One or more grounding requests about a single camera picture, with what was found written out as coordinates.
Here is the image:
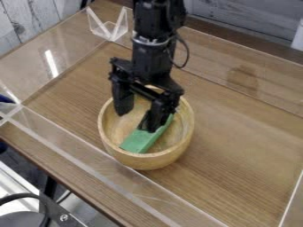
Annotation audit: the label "white object at right edge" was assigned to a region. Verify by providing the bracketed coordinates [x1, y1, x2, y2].
[291, 18, 303, 51]

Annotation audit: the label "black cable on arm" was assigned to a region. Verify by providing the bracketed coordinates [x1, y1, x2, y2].
[164, 32, 191, 70]

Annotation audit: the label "green rectangular block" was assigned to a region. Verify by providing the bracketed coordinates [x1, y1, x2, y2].
[120, 114, 174, 153]

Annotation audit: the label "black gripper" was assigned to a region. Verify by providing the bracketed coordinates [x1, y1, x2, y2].
[110, 39, 183, 133]

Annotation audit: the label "black cable lower left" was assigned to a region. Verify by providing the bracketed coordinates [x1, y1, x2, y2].
[0, 193, 51, 227]

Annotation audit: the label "black metal bracket with screw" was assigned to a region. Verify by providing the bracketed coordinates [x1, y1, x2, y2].
[39, 195, 88, 227]

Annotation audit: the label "blue object at left edge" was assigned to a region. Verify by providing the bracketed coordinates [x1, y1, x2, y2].
[0, 94, 15, 103]

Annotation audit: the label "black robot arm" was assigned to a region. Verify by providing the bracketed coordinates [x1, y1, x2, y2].
[110, 0, 186, 133]

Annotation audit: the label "clear acrylic enclosure wall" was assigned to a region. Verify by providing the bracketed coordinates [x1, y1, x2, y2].
[0, 13, 303, 227]

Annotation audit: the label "brown wooden bowl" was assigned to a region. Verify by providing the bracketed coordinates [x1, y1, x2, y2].
[98, 95, 194, 170]

